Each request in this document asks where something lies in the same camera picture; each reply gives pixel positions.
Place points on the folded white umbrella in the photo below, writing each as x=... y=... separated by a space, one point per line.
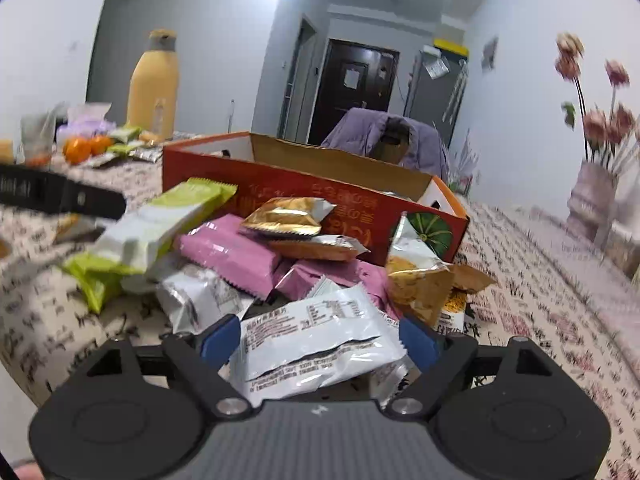
x=456 y=90

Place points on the framed wall picture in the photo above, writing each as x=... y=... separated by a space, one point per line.
x=490 y=52

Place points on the purple puffer jacket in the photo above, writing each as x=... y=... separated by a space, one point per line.
x=355 y=130

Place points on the grey interior door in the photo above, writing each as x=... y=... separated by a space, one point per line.
x=300 y=85

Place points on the pink snack packet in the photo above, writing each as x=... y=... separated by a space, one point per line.
x=225 y=255
x=310 y=272

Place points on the wooden chair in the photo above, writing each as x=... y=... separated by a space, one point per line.
x=390 y=147

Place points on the purple tissue pack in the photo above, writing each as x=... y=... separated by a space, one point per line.
x=85 y=129

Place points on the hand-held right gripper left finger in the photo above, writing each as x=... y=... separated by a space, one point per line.
x=220 y=340

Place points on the yellow brown snack packet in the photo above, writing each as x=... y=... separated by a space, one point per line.
x=472 y=277

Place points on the orange cracker snack packet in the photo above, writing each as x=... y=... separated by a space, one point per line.
x=151 y=137
x=310 y=249

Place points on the tangerine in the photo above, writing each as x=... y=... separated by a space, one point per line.
x=101 y=145
x=77 y=151

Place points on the yellow thermos bottle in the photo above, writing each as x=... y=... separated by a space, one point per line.
x=152 y=95

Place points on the red orange cardboard box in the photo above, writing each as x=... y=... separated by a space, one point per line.
x=350 y=200

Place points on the gold silver cracker packet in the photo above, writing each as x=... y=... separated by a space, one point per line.
x=415 y=285

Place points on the gold foil snack packet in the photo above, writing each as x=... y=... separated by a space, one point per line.
x=285 y=217

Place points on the pink rack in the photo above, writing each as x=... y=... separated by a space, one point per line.
x=462 y=165

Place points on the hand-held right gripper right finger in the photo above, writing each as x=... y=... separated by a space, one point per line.
x=417 y=340

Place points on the grey refrigerator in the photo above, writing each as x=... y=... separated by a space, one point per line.
x=430 y=100

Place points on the clear plastic pouch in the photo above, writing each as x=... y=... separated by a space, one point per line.
x=436 y=68

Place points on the dark entrance door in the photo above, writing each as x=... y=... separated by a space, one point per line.
x=330 y=110

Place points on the clear storage container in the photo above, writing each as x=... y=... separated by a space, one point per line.
x=625 y=255

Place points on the yellow black box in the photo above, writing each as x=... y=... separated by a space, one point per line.
x=452 y=46

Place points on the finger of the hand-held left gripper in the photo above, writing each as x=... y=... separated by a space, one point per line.
x=95 y=205

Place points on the grey quilted cloth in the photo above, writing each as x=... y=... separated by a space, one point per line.
x=590 y=280

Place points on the silver snack packet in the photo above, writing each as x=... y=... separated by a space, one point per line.
x=200 y=300

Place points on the pink ribbed vase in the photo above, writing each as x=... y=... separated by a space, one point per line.
x=590 y=200

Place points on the dried pink rose bouquet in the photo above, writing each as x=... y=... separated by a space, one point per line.
x=597 y=125

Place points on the paper sheet on door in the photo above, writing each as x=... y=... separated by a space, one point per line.
x=351 y=77

